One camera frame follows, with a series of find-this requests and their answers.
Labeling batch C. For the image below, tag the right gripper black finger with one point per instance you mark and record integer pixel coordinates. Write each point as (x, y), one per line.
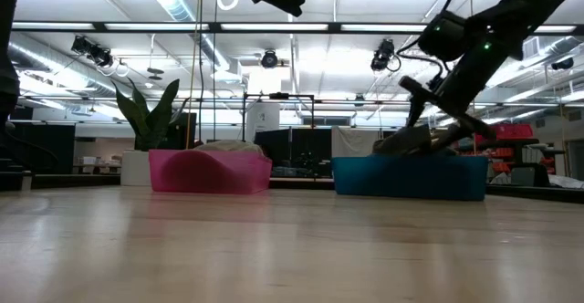
(415, 111)
(451, 138)

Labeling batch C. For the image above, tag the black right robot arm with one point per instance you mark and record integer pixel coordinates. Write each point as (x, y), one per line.
(524, 2)

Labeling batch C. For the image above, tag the teal plastic bin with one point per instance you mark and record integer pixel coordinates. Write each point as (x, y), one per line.
(410, 180)

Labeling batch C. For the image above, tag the red storage bins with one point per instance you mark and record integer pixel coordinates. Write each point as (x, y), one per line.
(513, 132)

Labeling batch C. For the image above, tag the white hanging cloth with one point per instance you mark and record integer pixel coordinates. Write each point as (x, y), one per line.
(356, 141)

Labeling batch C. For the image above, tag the black storage shelf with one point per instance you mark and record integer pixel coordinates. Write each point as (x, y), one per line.
(520, 142)

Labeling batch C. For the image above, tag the black partition panel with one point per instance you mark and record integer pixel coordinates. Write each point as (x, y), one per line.
(50, 148)
(301, 143)

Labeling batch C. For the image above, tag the white pillar sign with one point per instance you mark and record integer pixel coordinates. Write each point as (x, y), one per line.
(263, 117)

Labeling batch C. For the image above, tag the black monitor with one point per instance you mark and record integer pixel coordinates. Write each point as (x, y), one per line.
(184, 132)

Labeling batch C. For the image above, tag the green snake plant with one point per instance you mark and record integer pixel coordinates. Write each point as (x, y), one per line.
(150, 120)

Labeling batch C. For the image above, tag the pink plastic bin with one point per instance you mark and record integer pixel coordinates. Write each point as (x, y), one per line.
(205, 175)

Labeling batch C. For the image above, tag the white planter box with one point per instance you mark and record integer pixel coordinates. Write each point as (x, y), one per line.
(137, 168)

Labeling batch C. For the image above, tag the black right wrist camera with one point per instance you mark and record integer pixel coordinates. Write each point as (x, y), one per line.
(442, 36)

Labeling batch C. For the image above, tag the black ceiling camera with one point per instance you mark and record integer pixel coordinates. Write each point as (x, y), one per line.
(98, 55)
(269, 59)
(563, 63)
(381, 59)

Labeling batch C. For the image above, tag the black overhead frame bar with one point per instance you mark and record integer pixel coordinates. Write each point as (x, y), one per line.
(335, 27)

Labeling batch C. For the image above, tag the black stand frame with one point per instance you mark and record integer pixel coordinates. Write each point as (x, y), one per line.
(279, 95)

